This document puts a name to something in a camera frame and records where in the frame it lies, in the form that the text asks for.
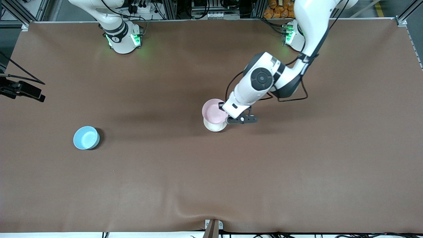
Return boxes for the orange snack bags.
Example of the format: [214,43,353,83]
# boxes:
[263,0,296,19]

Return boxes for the blue bowl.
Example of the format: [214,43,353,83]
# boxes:
[73,126,100,150]

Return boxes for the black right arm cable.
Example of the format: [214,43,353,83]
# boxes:
[0,51,46,85]

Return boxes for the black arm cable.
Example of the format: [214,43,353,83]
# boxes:
[226,55,319,102]
[0,51,46,85]

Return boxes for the brown table mat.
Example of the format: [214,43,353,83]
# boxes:
[0,18,423,233]

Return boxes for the aluminium frame profile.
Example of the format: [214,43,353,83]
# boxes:
[0,0,50,27]
[396,0,423,26]

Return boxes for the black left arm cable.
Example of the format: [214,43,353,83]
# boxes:
[226,55,319,102]

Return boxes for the metal bracket on table edge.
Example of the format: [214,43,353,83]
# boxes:
[204,219,224,238]

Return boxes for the white bowl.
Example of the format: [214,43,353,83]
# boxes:
[203,117,228,132]

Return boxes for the pink bowl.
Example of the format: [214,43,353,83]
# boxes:
[202,99,229,125]

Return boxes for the white power strip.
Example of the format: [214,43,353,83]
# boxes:
[208,12,240,20]

